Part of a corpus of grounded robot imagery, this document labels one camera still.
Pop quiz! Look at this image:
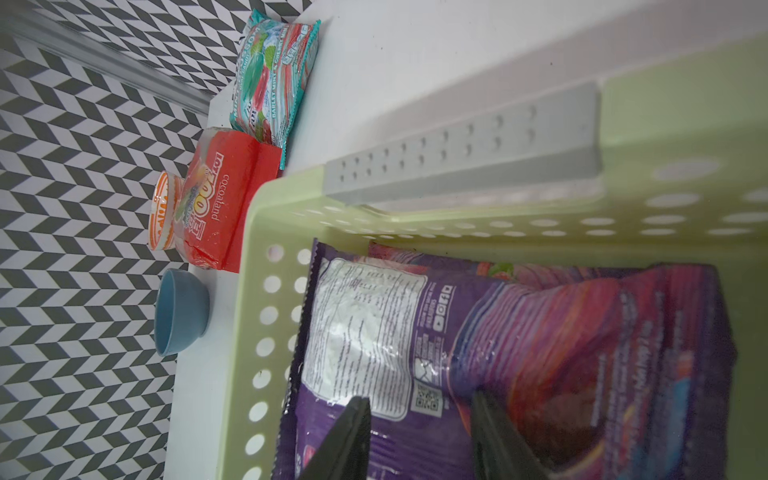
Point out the aluminium frame post left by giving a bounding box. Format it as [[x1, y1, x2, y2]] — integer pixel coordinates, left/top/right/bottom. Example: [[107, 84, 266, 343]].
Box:
[[1, 2, 212, 114]]

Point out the teal mint candy bag far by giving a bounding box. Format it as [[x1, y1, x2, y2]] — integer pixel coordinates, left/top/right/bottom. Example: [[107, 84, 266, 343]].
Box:
[[230, 10, 321, 169]]

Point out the blue small bowl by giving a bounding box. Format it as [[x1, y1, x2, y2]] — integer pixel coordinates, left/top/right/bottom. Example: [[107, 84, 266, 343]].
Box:
[[154, 269, 210, 357]]

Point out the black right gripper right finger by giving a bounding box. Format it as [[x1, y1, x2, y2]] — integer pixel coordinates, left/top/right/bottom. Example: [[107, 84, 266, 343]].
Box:
[[471, 390, 548, 480]]

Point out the green perforated plastic basket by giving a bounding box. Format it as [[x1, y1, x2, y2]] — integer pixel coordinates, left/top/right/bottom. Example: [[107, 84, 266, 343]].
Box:
[[217, 36, 767, 479]]

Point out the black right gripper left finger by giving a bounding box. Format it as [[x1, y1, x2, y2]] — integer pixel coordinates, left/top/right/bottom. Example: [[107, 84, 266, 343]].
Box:
[[298, 396, 372, 480]]

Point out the red cocoaland candy bag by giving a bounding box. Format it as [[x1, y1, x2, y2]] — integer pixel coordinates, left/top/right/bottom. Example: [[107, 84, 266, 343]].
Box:
[[173, 128, 282, 273]]

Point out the orange patterned small bowl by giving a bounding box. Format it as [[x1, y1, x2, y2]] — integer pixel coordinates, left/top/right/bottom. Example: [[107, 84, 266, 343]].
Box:
[[148, 172, 182, 251]]

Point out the purple candy bag back side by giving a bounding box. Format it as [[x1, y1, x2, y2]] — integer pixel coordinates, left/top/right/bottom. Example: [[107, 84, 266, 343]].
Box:
[[272, 242, 737, 479]]

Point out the purple Fox's berries candy bag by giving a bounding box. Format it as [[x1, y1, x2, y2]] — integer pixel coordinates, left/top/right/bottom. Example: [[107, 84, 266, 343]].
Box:
[[367, 241, 661, 289]]

